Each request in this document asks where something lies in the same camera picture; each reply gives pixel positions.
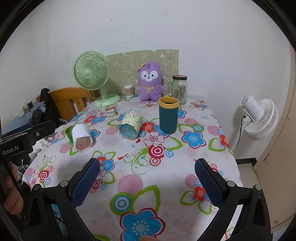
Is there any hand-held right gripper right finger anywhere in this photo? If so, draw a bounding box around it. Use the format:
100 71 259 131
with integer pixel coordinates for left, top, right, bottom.
194 158 272 241

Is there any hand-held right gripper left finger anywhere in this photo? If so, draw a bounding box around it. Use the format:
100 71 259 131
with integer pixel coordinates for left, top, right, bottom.
22 158 101 241

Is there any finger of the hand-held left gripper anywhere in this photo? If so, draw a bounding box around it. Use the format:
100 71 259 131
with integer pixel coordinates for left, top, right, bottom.
27 120 56 145

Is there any teal cup with yellow rim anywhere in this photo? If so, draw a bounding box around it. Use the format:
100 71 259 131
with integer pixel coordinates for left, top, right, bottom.
159 96 179 134

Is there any small green cup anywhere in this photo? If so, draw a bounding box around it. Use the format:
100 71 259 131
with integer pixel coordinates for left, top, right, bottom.
65 126 75 142

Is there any white paper-sleeved cup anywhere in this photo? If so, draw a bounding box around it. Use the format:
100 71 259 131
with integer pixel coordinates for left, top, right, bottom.
71 124 93 152

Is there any clear plastic cup yellow label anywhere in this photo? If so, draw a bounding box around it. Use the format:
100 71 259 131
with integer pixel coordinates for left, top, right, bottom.
119 110 143 140

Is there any person's left hand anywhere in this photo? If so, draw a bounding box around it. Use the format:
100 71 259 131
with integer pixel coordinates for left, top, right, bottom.
3 162 25 210

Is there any black bag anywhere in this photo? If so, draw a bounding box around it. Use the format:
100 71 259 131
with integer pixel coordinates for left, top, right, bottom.
31 88 62 131

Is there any blue cloth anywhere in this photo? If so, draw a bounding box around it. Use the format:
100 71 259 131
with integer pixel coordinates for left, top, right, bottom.
0 113 38 136

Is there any wooden chair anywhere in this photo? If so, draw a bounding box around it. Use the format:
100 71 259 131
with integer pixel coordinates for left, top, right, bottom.
36 87 99 122

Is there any floral tablecloth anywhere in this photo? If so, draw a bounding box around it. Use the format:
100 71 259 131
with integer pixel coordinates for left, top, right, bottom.
22 95 244 241

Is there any green desk fan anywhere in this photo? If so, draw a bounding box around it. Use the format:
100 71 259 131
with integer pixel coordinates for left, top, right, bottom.
73 51 121 108

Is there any beige wooden door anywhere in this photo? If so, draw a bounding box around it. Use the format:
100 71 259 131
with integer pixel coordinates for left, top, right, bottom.
254 44 296 235

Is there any white clip fan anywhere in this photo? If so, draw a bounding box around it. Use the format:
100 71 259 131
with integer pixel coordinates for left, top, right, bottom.
240 94 279 141

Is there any cotton swab container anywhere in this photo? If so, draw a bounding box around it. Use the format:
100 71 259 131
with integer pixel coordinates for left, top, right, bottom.
124 84 135 97

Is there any glass jar with dark lid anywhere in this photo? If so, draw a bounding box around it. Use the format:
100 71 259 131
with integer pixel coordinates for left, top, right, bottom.
171 75 188 105

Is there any purple plush toy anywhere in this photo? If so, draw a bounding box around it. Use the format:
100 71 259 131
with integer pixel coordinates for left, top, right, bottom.
138 61 165 102

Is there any black fan cable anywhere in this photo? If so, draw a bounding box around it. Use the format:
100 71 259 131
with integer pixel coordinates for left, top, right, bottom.
234 114 246 149

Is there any green patterned wall board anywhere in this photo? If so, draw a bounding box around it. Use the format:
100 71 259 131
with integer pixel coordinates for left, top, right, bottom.
106 49 180 96

